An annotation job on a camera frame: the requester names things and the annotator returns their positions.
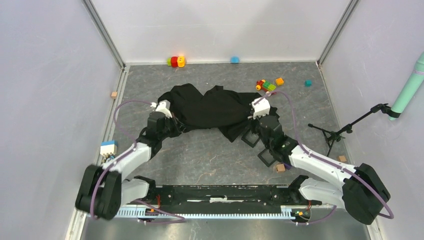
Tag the blue monster card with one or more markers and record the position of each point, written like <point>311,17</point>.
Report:
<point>108,159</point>

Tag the blue round block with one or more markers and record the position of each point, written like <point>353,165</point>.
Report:
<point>234,60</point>

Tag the blue white block toy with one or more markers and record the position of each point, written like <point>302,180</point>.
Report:
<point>108,148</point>

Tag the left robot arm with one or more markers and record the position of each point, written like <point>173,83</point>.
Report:
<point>105,188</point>

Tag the tan cube by wall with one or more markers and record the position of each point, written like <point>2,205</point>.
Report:
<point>342,158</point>

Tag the orange cube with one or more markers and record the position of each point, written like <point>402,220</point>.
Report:
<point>279,81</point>

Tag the black garment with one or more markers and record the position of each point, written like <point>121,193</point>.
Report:
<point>218,108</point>

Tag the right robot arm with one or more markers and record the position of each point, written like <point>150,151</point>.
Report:
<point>357,189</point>

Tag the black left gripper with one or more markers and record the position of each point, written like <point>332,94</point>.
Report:
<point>167,119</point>

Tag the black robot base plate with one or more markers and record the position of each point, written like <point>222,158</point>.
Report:
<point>226,199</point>

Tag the red yellow green toy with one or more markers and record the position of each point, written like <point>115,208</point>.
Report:
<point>176,61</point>

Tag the small wooden cube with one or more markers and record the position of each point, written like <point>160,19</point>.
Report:
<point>114,95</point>

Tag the brown wooden cube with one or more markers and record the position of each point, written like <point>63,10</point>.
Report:
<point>280,168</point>

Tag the mint green tube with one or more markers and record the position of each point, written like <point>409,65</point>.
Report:
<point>408,91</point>

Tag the black square tray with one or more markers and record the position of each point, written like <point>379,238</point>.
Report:
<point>266,158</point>
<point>250,138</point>

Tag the black tripod stand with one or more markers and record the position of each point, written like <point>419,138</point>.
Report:
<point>336,136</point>

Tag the teal cube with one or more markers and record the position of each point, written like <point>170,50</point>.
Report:
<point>308,83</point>

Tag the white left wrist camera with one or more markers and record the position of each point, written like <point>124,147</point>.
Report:
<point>163,107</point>

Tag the colourful toy brick car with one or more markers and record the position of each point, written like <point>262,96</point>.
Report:
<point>265,86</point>

